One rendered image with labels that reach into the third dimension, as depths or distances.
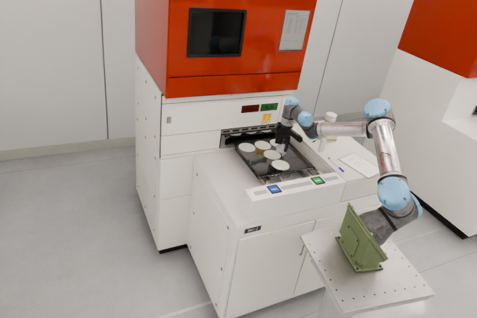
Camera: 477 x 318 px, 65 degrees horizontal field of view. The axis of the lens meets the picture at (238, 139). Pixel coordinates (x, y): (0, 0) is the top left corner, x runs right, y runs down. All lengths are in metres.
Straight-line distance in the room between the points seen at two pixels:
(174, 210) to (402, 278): 1.37
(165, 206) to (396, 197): 1.41
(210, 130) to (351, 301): 1.17
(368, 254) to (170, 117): 1.18
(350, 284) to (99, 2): 2.69
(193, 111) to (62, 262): 1.36
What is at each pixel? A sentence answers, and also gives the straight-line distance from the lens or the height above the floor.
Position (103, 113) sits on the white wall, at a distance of 3.66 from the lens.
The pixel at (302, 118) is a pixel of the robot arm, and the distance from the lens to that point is 1.95.
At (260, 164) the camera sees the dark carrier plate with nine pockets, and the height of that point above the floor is 0.90.
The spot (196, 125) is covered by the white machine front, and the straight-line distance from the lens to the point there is 2.14.
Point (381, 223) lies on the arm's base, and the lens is 1.70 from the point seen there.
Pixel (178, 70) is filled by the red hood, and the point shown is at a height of 1.37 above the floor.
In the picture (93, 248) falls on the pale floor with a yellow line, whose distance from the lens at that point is 2.85.
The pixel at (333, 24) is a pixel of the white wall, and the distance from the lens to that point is 4.32.
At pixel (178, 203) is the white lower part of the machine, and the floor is 0.47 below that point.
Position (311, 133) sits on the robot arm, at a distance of 2.07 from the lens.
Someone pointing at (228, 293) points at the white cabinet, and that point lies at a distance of 2.17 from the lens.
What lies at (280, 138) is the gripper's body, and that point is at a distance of 2.11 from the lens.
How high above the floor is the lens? 2.05
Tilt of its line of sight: 30 degrees down
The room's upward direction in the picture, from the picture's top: 8 degrees clockwise
